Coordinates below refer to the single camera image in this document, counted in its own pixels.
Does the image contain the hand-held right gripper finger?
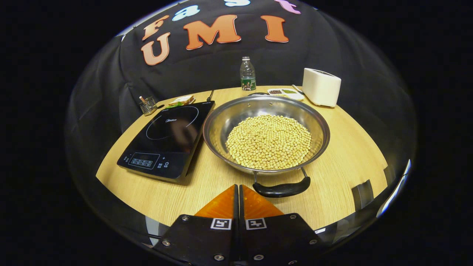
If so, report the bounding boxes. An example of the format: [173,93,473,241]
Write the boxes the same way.
[239,184,326,266]
[153,184,239,266]

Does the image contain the steel pot with black handle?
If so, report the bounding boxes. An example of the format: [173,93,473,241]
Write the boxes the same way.
[203,92,331,198]

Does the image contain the black induction cooktop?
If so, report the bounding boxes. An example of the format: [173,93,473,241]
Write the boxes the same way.
[117,100,215,184]

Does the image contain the pile of soybeans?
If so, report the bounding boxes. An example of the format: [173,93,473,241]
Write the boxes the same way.
[225,114,313,170]

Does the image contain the sandwich with lettuce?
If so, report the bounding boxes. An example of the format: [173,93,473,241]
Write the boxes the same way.
[165,95,195,109]

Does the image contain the white divided dish with beans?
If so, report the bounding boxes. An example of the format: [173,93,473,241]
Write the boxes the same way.
[267,88,304,101]

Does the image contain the clear plastic water bottle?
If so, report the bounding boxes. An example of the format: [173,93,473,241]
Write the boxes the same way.
[240,57,256,91]

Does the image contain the white toaster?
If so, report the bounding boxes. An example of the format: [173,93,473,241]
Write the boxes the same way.
[302,68,341,108]

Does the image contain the wire mesh utensil holder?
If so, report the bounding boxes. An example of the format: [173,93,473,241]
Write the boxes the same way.
[139,96,159,116]

